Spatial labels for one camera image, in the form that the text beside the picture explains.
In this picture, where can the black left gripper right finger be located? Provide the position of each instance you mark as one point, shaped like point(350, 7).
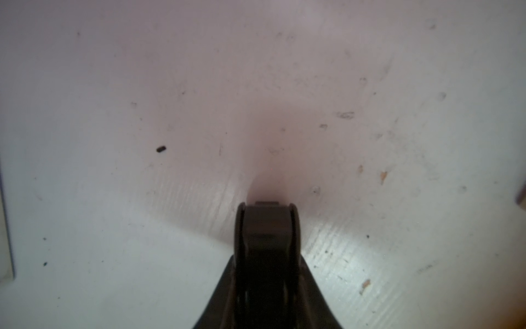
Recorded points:
point(313, 309)

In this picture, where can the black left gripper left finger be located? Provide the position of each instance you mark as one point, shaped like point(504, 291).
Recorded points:
point(221, 308)

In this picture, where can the black pruning pliers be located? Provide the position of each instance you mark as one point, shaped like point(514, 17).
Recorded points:
point(267, 252)

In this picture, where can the light blue pruning pliers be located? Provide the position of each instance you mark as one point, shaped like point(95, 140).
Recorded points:
point(7, 262)

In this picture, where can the yellow storage tray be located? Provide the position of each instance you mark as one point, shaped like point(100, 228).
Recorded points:
point(521, 198)

